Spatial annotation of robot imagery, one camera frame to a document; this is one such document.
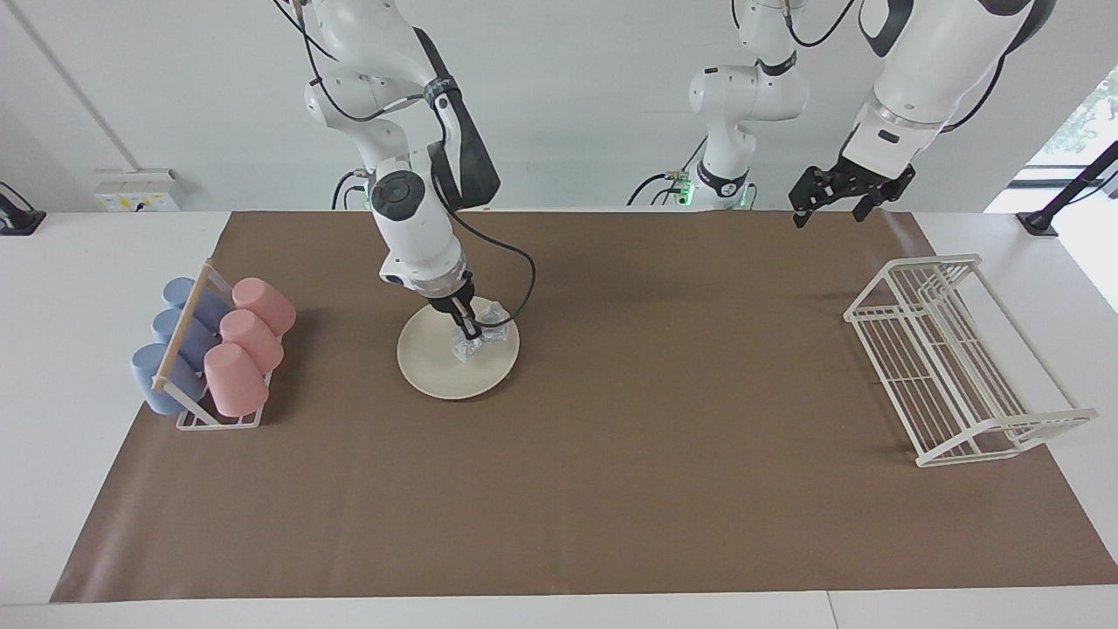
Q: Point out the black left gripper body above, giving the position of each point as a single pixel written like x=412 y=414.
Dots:
x=852 y=182

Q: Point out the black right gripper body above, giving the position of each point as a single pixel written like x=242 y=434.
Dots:
x=452 y=301

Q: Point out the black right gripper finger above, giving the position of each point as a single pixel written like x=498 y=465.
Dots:
x=476 y=321
x=461 y=327

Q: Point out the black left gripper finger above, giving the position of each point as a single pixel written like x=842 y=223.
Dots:
x=863 y=210
x=798 y=217

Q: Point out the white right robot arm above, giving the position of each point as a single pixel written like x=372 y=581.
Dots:
x=410 y=218

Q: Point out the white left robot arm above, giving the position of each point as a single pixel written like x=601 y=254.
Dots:
x=926 y=70

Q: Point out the cream round plate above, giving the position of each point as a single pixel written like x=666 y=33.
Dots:
x=437 y=367

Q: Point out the pink plastic cup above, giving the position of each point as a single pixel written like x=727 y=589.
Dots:
x=253 y=339
x=236 y=380
x=265 y=303

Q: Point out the brown table mat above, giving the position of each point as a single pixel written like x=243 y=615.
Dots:
x=611 y=489

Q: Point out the blue plastic cup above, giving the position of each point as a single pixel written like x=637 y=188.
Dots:
x=150 y=376
x=210 y=307
x=196 y=342

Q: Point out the black table clamp mount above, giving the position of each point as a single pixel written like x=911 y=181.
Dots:
x=1044 y=218
x=17 y=218

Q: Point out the white wall power socket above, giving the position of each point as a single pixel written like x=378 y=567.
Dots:
x=140 y=190

